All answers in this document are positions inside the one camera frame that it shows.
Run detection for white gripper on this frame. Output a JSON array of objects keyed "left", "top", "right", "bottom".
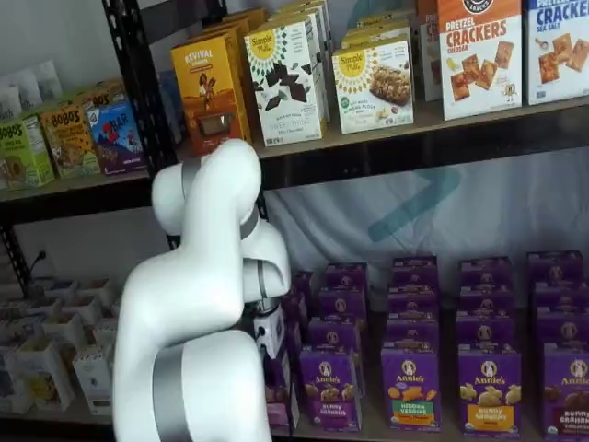
[{"left": 252, "top": 308, "right": 285, "bottom": 362}]

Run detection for purple Annie's box pink patch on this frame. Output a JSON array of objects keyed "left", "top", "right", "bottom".
[{"left": 264, "top": 357, "right": 301, "bottom": 434}]

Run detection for purple Annie's snack box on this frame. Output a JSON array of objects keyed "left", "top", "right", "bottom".
[
  {"left": 527, "top": 250, "right": 584, "bottom": 285},
  {"left": 459, "top": 257, "right": 513, "bottom": 289},
  {"left": 324, "top": 262, "right": 368, "bottom": 291},
  {"left": 532, "top": 280, "right": 589, "bottom": 315},
  {"left": 306, "top": 316, "right": 364, "bottom": 354},
  {"left": 536, "top": 312, "right": 589, "bottom": 346},
  {"left": 317, "top": 286, "right": 368, "bottom": 321},
  {"left": 385, "top": 316, "right": 442, "bottom": 349},
  {"left": 392, "top": 256, "right": 439, "bottom": 287},
  {"left": 458, "top": 285, "right": 515, "bottom": 319},
  {"left": 387, "top": 284, "right": 439, "bottom": 320},
  {"left": 456, "top": 315, "right": 517, "bottom": 352}
]

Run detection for purple Annie's Bunny Grahams box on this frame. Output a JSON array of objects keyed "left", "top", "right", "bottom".
[{"left": 298, "top": 347, "right": 365, "bottom": 433}]

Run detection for purple Annie's box green patch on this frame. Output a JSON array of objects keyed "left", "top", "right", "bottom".
[{"left": 380, "top": 343, "right": 444, "bottom": 434}]

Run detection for white patterned pastry box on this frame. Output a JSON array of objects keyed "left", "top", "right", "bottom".
[
  {"left": 59, "top": 294, "right": 101, "bottom": 321},
  {"left": 6, "top": 317, "right": 50, "bottom": 344},
  {"left": 94, "top": 317, "right": 120, "bottom": 347},
  {"left": 77, "top": 278, "right": 116, "bottom": 303},
  {"left": 40, "top": 312, "right": 87, "bottom": 347},
  {"left": 16, "top": 338, "right": 75, "bottom": 411},
  {"left": 73, "top": 343, "right": 115, "bottom": 415}
]

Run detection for black metal shelf rack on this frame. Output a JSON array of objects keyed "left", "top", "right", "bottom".
[
  {"left": 101, "top": 0, "right": 589, "bottom": 442},
  {"left": 0, "top": 0, "right": 180, "bottom": 442}
]

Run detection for purple Annie's box yellow patch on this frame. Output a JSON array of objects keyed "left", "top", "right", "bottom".
[{"left": 457, "top": 347, "right": 525, "bottom": 437}]

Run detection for blue purple Zbar box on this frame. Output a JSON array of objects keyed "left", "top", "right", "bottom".
[{"left": 87, "top": 101, "right": 147, "bottom": 176}]

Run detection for orange Revival box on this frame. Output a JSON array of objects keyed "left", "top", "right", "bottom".
[
  {"left": 169, "top": 32, "right": 252, "bottom": 157},
  {"left": 204, "top": 17, "right": 266, "bottom": 52},
  {"left": 220, "top": 6, "right": 270, "bottom": 24}
]

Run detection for Simple Mills chocolate thins box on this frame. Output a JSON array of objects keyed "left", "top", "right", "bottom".
[
  {"left": 243, "top": 12, "right": 330, "bottom": 147},
  {"left": 269, "top": 1, "right": 329, "bottom": 22}
]

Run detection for Simple Mills almond bar box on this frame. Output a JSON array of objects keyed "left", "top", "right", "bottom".
[
  {"left": 331, "top": 39, "right": 414, "bottom": 135},
  {"left": 341, "top": 26, "right": 412, "bottom": 50},
  {"left": 352, "top": 16, "right": 412, "bottom": 31}
]

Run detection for orange Bobo's box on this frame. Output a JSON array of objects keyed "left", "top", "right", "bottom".
[{"left": 39, "top": 103, "right": 101, "bottom": 180}]

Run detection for yellow Bobo's box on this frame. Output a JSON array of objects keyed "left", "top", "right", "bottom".
[{"left": 75, "top": 80, "right": 126, "bottom": 111}]

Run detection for green Bobo's box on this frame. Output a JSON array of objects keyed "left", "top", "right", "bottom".
[{"left": 0, "top": 114, "right": 55, "bottom": 191}]

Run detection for purple Annie's chocolate grahams box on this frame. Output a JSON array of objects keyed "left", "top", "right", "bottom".
[{"left": 542, "top": 343, "right": 589, "bottom": 442}]

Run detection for dark red pretzel box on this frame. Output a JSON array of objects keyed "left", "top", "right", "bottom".
[{"left": 415, "top": 0, "right": 444, "bottom": 103}]

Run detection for pretzel crackers cheddar box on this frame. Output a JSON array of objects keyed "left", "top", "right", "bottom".
[{"left": 436, "top": 0, "right": 526, "bottom": 122}]

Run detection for pretzel crackers sea salt box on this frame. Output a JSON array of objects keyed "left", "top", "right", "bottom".
[{"left": 524, "top": 0, "right": 589, "bottom": 106}]

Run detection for white backdrop cloth teal mark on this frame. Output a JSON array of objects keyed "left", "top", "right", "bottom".
[{"left": 264, "top": 146, "right": 589, "bottom": 277}]

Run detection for white stand-up pouch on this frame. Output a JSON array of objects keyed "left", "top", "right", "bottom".
[
  {"left": 34, "top": 59, "right": 64, "bottom": 101},
  {"left": 11, "top": 71, "right": 41, "bottom": 111},
  {"left": 0, "top": 87, "right": 24, "bottom": 119}
]

